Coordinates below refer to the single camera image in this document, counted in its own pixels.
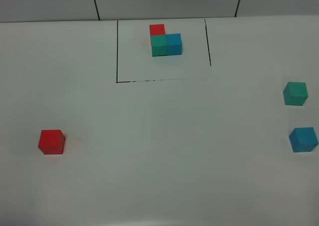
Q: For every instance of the blue template block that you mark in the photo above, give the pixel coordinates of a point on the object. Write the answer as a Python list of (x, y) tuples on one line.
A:
[(174, 44)]

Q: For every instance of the green template block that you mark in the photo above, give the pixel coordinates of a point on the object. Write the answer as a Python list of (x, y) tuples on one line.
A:
[(159, 45)]

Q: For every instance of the red template block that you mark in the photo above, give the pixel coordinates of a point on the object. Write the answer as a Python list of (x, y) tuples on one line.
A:
[(157, 29)]

